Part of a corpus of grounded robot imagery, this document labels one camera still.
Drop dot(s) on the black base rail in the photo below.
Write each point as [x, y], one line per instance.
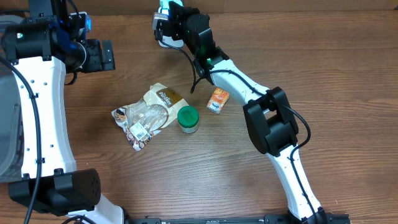
[267, 219]

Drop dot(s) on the white barcode scanner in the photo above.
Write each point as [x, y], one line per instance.
[166, 39]

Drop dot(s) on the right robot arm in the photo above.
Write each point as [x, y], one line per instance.
[271, 122]

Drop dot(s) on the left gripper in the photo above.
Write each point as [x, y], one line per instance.
[99, 63]

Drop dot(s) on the orange small packet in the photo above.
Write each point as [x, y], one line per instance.
[217, 100]

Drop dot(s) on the grey plastic mesh basket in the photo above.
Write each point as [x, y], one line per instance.
[12, 146]

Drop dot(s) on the beige brown snack bag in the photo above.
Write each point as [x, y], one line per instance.
[142, 120]

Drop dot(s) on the mint green wipes pack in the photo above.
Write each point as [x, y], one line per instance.
[164, 6]

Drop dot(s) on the green lid jar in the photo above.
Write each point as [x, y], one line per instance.
[188, 119]

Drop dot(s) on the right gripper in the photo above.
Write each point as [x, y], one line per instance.
[181, 13]

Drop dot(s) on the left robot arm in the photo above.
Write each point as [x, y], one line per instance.
[41, 51]

